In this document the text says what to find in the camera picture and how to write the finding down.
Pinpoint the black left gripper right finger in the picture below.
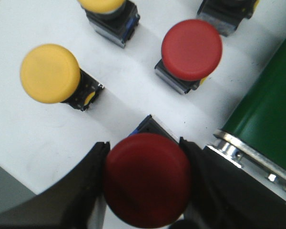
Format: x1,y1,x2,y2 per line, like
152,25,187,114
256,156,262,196
179,138,286,229

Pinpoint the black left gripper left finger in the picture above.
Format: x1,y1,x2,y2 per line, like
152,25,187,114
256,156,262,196
0,142,110,229

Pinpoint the red mushroom push button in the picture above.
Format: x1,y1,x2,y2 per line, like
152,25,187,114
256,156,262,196
103,115,192,229
154,19,223,94

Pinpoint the yellow mushroom push button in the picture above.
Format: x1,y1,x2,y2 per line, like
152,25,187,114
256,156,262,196
20,43,104,111
78,0,140,48

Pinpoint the green conveyor belt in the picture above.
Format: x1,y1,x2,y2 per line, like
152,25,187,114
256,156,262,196
222,39,286,170

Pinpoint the aluminium conveyor frame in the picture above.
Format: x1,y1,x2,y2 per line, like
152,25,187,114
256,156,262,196
207,130,286,202

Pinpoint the push button switch base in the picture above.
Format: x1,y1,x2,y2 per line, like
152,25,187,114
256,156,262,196
196,0,259,37

